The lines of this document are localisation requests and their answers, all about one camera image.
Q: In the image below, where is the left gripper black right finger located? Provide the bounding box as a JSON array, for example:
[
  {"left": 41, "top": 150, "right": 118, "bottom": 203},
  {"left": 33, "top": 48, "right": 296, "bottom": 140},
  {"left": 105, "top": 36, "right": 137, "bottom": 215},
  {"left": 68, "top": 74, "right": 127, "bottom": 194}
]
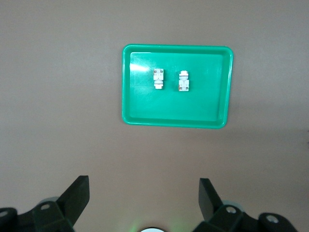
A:
[{"left": 193, "top": 178, "right": 297, "bottom": 232}]

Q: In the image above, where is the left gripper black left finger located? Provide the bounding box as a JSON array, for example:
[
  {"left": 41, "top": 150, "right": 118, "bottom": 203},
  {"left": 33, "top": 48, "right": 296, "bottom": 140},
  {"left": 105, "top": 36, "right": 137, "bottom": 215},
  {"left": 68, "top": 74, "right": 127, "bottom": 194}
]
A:
[{"left": 0, "top": 175, "right": 90, "bottom": 232}]

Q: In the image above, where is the green push button white body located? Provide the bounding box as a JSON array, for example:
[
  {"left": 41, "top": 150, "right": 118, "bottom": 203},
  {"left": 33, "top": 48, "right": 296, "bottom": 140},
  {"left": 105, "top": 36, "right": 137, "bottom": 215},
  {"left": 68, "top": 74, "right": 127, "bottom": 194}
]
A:
[
  {"left": 153, "top": 68, "right": 165, "bottom": 91},
  {"left": 178, "top": 70, "right": 191, "bottom": 93}
]

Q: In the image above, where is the green plastic tray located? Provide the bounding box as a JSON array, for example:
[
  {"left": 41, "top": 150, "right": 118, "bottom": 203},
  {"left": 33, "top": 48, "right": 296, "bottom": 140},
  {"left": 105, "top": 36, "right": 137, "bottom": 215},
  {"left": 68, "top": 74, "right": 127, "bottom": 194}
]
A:
[{"left": 121, "top": 43, "right": 234, "bottom": 130}]

